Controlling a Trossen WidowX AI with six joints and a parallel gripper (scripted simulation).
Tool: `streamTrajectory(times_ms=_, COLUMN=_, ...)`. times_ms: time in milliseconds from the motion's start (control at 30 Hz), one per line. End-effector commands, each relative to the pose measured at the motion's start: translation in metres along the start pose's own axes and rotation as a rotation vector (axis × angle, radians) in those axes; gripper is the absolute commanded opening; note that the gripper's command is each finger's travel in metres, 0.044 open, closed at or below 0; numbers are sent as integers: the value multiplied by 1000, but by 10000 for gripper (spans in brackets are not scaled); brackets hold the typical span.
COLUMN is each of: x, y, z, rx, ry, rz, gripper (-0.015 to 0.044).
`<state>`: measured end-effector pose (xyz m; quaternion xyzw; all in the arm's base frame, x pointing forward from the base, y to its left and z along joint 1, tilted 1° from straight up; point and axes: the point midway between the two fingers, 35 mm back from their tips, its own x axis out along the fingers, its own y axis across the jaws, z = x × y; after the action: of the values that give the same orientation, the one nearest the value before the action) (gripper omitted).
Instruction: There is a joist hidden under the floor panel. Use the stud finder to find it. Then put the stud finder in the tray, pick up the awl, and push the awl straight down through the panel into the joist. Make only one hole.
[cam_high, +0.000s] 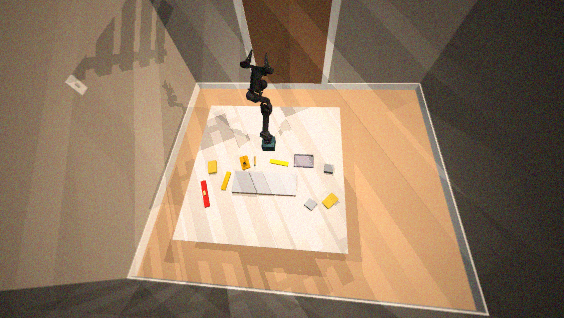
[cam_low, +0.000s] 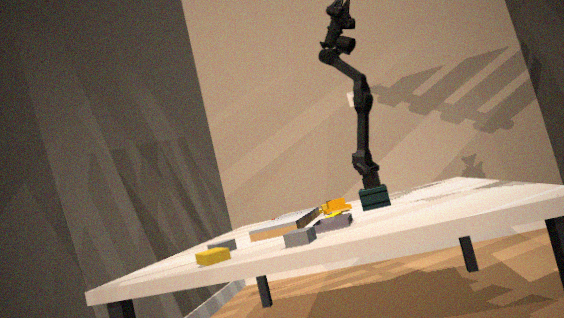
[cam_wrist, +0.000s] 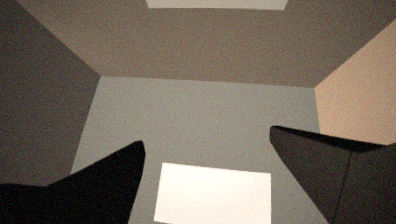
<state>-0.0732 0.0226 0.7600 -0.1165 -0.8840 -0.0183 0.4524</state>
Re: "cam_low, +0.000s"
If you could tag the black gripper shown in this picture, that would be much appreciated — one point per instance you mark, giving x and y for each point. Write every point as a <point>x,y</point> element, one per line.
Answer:
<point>336,11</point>

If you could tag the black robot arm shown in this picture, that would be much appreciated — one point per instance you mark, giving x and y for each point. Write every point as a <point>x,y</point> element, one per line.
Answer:
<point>363,100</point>

